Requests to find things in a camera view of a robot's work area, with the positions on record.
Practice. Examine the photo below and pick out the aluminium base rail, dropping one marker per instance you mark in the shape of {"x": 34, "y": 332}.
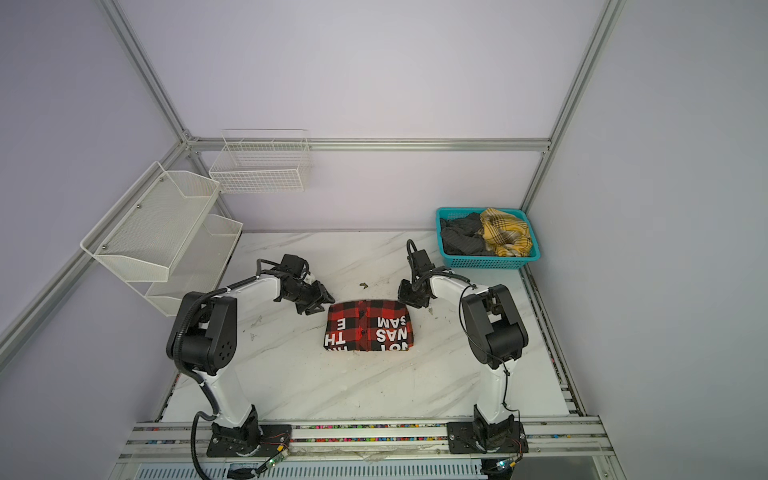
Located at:
{"x": 371, "y": 441}

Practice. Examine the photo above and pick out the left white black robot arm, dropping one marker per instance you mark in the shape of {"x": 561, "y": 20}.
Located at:
{"x": 204, "y": 338}

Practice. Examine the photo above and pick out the red black plaid shirt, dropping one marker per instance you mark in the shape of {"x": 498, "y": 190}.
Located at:
{"x": 369, "y": 326}

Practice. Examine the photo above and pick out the yellow plaid shirt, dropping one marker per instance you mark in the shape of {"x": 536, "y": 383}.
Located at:
{"x": 505, "y": 235}

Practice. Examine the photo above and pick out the white mesh two-tier shelf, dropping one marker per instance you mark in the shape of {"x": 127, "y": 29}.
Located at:
{"x": 164, "y": 238}

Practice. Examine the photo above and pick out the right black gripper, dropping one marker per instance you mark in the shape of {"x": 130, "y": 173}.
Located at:
{"x": 403, "y": 295}

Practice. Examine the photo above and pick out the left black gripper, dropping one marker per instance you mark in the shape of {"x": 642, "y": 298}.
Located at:
{"x": 320, "y": 295}

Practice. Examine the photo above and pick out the teal plastic basket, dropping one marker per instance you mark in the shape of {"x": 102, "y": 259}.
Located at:
{"x": 490, "y": 261}

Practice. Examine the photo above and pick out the white wire basket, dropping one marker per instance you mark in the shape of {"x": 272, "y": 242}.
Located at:
{"x": 263, "y": 161}

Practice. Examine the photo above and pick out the aluminium frame profile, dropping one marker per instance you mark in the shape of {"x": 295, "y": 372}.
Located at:
{"x": 35, "y": 317}

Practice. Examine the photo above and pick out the dark grey shirt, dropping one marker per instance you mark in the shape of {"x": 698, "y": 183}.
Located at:
{"x": 463, "y": 236}

